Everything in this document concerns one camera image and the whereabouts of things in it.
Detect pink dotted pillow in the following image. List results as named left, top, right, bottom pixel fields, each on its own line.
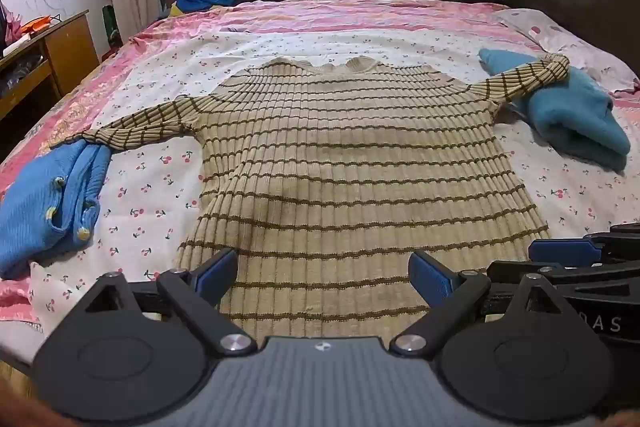
left=492, top=8, right=640, bottom=94

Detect pink plastic bag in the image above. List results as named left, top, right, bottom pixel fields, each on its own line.
left=0, top=1, right=24, bottom=48

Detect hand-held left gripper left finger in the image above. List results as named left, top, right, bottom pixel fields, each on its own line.
left=80, top=248, right=259, bottom=356

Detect blue knit cardigan yellow buttons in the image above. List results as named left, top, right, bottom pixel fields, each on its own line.
left=0, top=139, right=113, bottom=280

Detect wooden desk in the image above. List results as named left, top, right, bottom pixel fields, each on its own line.
left=0, top=10, right=101, bottom=124

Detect pink patterned quilt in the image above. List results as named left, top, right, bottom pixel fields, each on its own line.
left=0, top=0, right=640, bottom=324

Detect beige striped knit sweater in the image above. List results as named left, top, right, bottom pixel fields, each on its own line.
left=52, top=53, right=572, bottom=339

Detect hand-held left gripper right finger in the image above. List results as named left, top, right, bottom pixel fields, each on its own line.
left=390, top=251, right=564, bottom=356

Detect teal fleece garment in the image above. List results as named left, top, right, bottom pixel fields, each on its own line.
left=477, top=48, right=632, bottom=172

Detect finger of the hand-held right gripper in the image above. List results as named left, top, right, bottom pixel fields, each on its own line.
left=528, top=222, right=640, bottom=266
left=486, top=257, right=640, bottom=300

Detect orange toy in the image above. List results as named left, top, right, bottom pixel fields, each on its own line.
left=21, top=15, right=54, bottom=34

